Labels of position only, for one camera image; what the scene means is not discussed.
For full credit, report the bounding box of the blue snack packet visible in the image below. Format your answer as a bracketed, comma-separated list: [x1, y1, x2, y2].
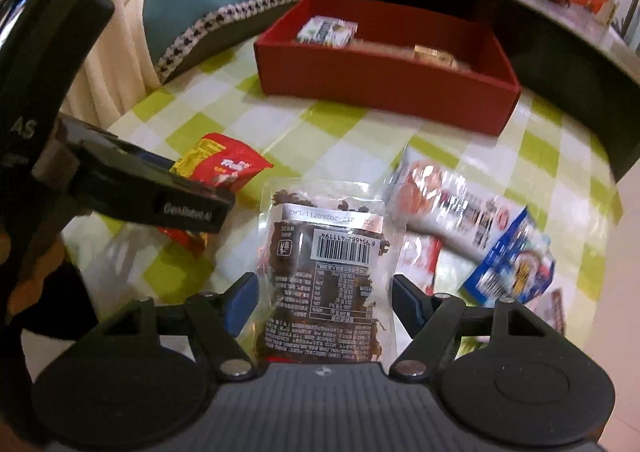
[461, 206, 557, 307]

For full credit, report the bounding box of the red cardboard box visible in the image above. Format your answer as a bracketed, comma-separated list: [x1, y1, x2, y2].
[253, 0, 522, 137]

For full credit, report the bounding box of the white red-edged barcode packet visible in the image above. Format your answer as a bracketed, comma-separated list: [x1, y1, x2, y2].
[399, 231, 446, 300]

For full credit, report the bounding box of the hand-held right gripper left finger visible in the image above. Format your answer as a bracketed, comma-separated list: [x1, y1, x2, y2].
[97, 273, 260, 380]

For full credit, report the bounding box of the small white brown-picture packet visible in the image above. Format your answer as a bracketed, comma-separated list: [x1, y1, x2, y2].
[547, 286, 568, 338]

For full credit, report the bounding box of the green checkered tablecloth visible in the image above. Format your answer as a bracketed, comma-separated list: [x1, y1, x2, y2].
[60, 40, 626, 348]

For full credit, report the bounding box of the green white wafer packet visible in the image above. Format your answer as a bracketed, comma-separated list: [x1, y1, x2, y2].
[296, 16, 360, 48]

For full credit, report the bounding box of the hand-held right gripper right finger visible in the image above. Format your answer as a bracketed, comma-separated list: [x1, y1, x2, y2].
[390, 275, 553, 380]

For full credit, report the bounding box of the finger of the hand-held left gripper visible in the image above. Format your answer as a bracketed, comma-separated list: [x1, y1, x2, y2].
[70, 149, 236, 234]
[50, 113, 176, 176]

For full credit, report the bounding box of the cream fleece blanket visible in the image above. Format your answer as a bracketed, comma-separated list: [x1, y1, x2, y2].
[75, 0, 161, 128]

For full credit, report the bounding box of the white packet with orange picture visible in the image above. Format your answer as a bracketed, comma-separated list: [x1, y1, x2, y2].
[387, 147, 517, 253]

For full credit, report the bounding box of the dark coffee table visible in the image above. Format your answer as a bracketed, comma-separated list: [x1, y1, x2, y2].
[315, 0, 640, 183]

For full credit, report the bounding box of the clear brown snack packet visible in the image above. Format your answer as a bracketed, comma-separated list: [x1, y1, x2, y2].
[254, 177, 396, 365]

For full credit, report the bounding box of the red packet with yellow label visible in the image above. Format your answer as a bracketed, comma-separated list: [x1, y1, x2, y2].
[157, 132, 274, 253]

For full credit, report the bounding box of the yellow cookie bag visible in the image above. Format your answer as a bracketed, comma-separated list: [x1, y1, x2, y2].
[350, 40, 473, 74]

